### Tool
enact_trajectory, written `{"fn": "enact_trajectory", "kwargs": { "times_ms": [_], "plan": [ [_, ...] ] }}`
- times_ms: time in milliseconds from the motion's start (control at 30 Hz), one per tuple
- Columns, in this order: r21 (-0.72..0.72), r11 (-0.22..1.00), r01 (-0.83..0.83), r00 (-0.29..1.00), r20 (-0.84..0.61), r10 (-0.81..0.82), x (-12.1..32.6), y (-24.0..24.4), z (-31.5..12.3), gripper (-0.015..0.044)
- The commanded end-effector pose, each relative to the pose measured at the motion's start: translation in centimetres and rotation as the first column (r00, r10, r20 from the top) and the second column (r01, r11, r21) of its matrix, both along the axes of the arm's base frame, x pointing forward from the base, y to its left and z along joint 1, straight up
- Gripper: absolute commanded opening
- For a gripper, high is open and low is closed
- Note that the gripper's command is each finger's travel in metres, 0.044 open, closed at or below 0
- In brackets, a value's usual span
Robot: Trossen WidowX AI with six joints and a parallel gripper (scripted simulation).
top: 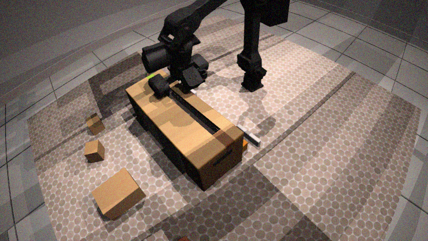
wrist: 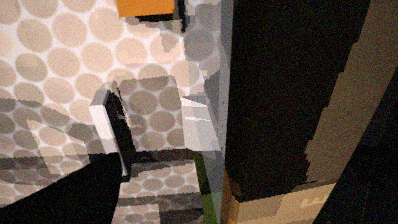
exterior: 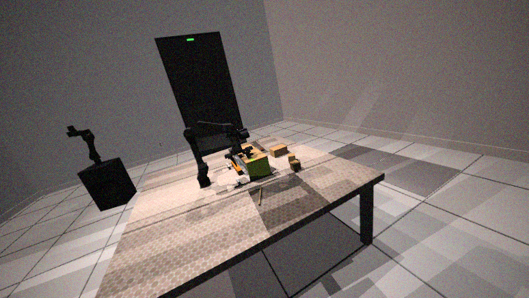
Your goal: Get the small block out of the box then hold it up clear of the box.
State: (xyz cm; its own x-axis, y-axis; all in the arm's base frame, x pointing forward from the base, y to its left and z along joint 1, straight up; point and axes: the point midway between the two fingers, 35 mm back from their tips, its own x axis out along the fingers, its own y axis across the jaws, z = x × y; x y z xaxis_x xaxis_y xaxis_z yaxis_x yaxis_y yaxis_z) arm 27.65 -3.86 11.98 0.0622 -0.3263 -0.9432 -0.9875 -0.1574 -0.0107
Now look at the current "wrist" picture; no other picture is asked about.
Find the tan cardboard box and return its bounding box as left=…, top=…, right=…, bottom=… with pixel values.
left=180, top=0, right=398, bottom=224

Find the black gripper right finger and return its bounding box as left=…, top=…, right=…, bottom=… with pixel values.
left=321, top=144, right=398, bottom=224

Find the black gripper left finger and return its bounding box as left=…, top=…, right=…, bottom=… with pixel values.
left=0, top=152, right=123, bottom=224

